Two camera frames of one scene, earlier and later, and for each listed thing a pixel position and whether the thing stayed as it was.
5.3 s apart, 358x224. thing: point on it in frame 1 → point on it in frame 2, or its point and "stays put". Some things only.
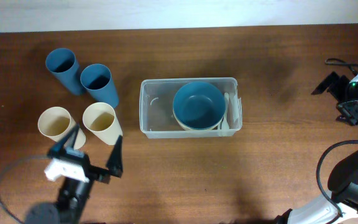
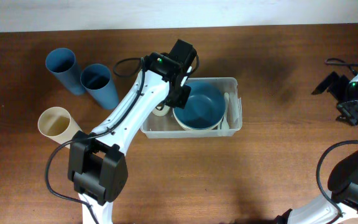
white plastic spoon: x=225 y=124 stays put
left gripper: x=115 y=163 → x=182 y=98
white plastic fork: x=220 y=131 stays put
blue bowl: x=199 y=105 stays put
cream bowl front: x=197 y=129 stays put
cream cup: x=100 y=119 → x=160 y=112
